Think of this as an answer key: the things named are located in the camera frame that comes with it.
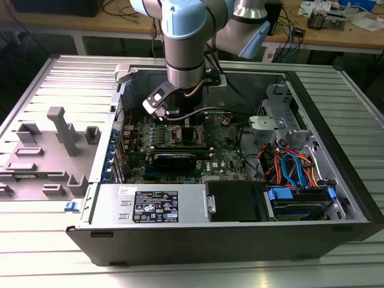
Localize white plastic bag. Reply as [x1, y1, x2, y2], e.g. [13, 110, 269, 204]
[350, 17, 384, 32]

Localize black graphics card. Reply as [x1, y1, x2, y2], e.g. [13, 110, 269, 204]
[152, 152, 199, 173]

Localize hard disk in blue carrier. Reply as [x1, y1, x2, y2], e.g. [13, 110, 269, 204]
[263, 185, 338, 222]

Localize green motherboard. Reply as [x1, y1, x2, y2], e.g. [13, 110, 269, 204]
[119, 111, 250, 184]

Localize white printed papers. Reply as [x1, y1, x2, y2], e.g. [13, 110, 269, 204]
[298, 0, 332, 16]

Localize wide black box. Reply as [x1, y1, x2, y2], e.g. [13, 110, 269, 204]
[11, 0, 104, 18]

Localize wooden workbench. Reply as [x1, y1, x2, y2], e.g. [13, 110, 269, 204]
[0, 0, 384, 56]

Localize red twisted wire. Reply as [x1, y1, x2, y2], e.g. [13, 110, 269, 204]
[115, 108, 134, 128]

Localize orange wire bundle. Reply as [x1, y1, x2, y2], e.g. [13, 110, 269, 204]
[257, 143, 323, 188]

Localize grey camera cable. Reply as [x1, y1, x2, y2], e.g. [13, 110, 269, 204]
[166, 106, 232, 121]

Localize blue data cable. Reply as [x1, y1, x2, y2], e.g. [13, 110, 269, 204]
[281, 152, 310, 191]

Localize grey plastic parts rack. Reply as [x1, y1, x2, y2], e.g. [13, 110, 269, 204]
[0, 106, 91, 202]

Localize green circuit board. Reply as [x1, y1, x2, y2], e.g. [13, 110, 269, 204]
[325, 11, 347, 31]

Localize white camera box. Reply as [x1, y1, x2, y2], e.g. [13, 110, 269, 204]
[206, 74, 228, 94]

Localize tall black box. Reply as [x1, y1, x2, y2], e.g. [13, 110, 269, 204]
[265, 0, 283, 37]

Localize black PC case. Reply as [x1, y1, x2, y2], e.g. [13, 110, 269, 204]
[65, 55, 384, 268]

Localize CPU socket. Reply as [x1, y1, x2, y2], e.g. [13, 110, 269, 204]
[170, 123, 209, 146]

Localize metal finned heat sink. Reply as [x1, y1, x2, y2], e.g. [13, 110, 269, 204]
[308, 8, 328, 30]

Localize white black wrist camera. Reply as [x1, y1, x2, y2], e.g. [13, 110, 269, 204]
[142, 80, 173, 121]

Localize silver power supply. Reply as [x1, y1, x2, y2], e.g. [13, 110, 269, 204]
[80, 182, 211, 225]

